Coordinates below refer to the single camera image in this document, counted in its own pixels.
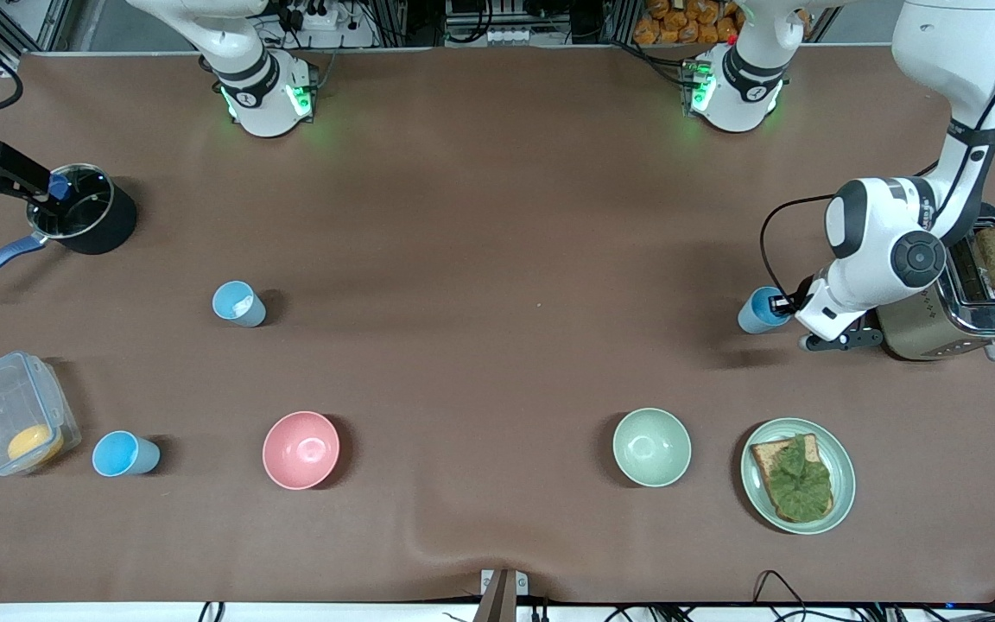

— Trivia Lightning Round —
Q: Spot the black cable loop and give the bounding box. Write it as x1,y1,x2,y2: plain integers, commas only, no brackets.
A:
751,569,811,622

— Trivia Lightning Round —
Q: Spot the orange round food piece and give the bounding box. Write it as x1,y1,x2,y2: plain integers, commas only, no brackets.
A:
7,423,65,464

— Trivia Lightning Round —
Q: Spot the pale green bowl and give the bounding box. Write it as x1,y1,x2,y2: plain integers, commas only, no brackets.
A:
612,407,693,488

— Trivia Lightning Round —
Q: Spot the black saucepan blue handle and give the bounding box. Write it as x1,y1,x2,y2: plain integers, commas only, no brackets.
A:
0,163,139,298

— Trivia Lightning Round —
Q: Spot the white power strip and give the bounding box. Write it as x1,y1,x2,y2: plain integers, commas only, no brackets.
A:
286,0,345,32

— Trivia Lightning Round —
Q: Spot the blue plastic cup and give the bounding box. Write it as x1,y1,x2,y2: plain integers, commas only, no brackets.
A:
92,430,162,478
738,287,795,335
212,281,267,328

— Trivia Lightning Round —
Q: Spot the bag of orange buns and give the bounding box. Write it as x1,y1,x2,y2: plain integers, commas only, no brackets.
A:
633,0,745,47

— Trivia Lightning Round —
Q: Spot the brown table cover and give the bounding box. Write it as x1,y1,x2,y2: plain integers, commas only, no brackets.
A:
0,48,995,606

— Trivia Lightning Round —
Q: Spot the green lettuce leaf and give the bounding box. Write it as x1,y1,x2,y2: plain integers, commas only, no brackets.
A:
763,435,834,523

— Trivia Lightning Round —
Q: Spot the glass lid blue knob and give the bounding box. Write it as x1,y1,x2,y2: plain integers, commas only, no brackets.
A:
27,163,114,240

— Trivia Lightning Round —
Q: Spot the brown bread slice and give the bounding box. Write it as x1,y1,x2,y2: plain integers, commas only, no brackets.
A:
750,434,835,524

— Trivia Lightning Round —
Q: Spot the aluminium frame rail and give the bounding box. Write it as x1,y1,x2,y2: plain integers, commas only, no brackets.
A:
0,0,75,68

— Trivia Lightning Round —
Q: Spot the pale green plate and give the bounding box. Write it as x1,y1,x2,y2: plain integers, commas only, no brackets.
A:
740,417,857,536

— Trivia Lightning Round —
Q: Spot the beige chrome toaster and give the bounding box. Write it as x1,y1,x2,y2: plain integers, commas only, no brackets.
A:
875,202,995,362

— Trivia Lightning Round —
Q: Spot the grey camera stand bracket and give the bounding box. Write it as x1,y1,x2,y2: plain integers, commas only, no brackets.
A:
480,568,529,622

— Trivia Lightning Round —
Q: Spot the pink bowl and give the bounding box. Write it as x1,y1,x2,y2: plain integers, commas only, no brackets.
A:
262,410,341,491

